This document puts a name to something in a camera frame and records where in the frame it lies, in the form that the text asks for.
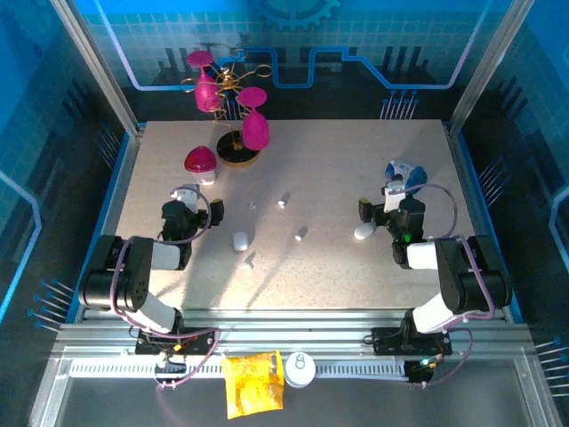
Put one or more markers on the white earbud charging case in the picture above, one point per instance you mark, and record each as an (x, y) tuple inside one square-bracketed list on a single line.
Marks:
[(240, 241)]

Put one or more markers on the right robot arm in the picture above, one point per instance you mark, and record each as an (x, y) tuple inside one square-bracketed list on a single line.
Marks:
[(471, 276)]

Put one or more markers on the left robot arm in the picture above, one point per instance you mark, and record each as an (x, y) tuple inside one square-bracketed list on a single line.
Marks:
[(133, 267)]

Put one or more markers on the white oval soap bar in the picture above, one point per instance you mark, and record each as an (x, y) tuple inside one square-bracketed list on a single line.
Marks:
[(362, 232)]

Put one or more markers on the blue and white yogurt cup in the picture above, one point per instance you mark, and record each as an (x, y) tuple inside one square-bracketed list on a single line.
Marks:
[(415, 175)]

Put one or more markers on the pink-lidded white cup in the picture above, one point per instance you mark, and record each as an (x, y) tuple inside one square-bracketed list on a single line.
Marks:
[(200, 160)]

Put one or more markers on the pink wine glass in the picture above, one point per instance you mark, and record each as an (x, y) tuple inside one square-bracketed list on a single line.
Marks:
[(255, 131), (205, 95)]

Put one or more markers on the small controller board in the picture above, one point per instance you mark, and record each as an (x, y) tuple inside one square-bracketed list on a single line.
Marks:
[(171, 367), (422, 369)]

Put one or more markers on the white round lid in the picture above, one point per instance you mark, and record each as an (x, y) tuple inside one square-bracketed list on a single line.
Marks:
[(300, 371)]

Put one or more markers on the yellow snack bag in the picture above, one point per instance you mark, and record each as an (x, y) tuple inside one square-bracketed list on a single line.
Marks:
[(253, 387)]

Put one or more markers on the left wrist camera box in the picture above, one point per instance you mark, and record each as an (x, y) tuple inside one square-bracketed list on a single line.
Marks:
[(190, 198)]

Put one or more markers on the aluminium side rail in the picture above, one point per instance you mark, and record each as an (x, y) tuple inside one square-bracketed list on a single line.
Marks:
[(473, 191), (119, 191)]

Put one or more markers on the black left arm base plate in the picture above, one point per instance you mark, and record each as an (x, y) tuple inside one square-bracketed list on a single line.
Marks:
[(200, 342)]

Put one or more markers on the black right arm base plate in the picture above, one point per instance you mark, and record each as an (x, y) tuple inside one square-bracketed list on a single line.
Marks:
[(387, 342)]

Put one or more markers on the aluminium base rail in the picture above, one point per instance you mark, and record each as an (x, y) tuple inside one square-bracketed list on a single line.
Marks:
[(289, 331)]

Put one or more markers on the aluminium frame post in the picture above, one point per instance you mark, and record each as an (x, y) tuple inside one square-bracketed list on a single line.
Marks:
[(486, 66), (97, 66)]

